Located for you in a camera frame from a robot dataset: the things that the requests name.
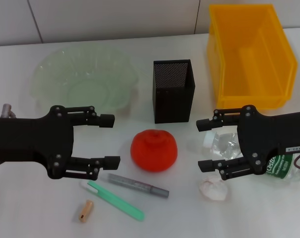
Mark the green pen white tip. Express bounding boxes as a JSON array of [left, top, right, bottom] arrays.
[[80, 179, 145, 222]]

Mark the small tan cylinder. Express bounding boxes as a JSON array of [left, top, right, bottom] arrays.
[[78, 199, 94, 223]]

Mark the white paper ball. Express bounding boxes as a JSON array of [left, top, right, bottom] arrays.
[[198, 175, 227, 201]]

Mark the clear water bottle green label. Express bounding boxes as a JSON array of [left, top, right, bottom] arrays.
[[203, 130, 300, 183]]

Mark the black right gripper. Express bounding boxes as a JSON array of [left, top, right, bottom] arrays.
[[196, 105, 300, 181]]

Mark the black mesh pen holder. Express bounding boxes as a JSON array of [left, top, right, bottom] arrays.
[[151, 59, 196, 124]]

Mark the grey marker pen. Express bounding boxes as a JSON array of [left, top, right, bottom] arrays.
[[107, 173, 170, 199]]

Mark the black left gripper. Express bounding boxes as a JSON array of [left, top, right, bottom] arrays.
[[0, 105, 75, 179]]

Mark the red-orange fruit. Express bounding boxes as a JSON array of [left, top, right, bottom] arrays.
[[130, 128, 178, 173]]

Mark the yellow plastic bin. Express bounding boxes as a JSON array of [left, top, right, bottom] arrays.
[[205, 3, 299, 110]]

